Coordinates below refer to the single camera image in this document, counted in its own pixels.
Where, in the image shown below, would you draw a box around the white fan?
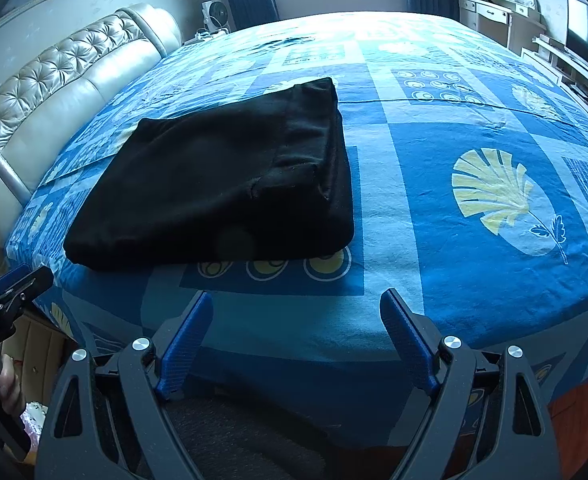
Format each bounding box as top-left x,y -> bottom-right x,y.
202,0 -> 229,34

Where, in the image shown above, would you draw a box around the white vanity dresser with mirror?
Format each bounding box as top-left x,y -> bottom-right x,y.
458,0 -> 547,54

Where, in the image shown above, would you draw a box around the black pants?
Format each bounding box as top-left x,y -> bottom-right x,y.
63,78 -> 355,272

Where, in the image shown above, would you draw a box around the cream tufted leather headboard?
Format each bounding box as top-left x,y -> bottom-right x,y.
0,3 -> 182,272

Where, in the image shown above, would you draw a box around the white tv stand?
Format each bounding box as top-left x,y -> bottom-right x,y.
521,35 -> 588,113

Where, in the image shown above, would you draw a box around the beige bedside cabinet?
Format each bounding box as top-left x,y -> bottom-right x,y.
2,302 -> 78,405

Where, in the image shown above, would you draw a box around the black flat television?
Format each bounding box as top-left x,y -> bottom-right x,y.
566,0 -> 588,61

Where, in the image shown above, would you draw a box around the person left hand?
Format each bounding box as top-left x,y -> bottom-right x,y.
0,354 -> 26,417

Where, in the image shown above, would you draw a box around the blue patterned bedspread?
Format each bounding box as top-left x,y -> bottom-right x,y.
3,10 -> 588,449

